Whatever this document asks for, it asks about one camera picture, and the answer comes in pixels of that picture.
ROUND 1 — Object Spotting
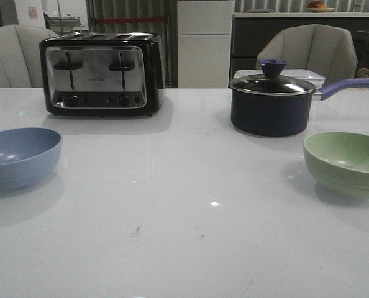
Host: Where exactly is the pink paper sign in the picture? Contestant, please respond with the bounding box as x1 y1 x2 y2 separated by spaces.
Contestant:
28 6 38 19

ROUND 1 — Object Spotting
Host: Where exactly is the glass pot lid blue knob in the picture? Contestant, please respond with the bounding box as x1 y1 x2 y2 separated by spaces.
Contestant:
229 58 315 96

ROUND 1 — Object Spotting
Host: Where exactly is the red barrier tape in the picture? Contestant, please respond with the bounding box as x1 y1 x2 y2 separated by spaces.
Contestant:
94 17 166 24

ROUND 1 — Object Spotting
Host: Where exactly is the white refrigerator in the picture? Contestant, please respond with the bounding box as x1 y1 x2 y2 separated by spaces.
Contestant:
177 1 235 89

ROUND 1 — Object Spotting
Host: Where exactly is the right beige armchair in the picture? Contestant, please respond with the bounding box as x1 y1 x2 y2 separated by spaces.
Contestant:
257 24 358 83

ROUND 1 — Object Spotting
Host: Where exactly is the left beige armchair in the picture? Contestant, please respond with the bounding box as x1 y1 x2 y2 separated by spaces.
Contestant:
0 25 57 88

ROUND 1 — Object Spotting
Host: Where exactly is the blue bowl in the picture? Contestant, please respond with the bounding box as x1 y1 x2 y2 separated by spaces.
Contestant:
0 127 63 191

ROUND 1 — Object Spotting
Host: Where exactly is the dark blue saucepan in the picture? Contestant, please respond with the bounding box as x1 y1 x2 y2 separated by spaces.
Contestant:
231 78 369 137

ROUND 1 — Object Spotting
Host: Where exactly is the green bowl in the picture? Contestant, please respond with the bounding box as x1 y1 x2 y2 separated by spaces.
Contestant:
303 132 369 198

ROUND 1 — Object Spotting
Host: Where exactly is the black chrome four-slot toaster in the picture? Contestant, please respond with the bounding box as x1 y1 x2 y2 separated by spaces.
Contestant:
40 32 165 117

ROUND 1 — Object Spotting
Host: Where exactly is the metal trolley in background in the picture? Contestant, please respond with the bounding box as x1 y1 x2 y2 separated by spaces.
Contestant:
42 0 81 35

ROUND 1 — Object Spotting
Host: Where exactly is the fruit plate on counter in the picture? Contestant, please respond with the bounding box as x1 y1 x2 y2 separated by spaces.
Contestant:
306 1 335 13

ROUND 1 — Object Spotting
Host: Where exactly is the clear plastic storage container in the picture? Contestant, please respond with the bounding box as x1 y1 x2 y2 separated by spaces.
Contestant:
233 69 325 89

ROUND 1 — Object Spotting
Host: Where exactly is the beige armchair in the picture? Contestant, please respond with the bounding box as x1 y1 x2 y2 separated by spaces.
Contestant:
0 25 57 88
257 24 358 83

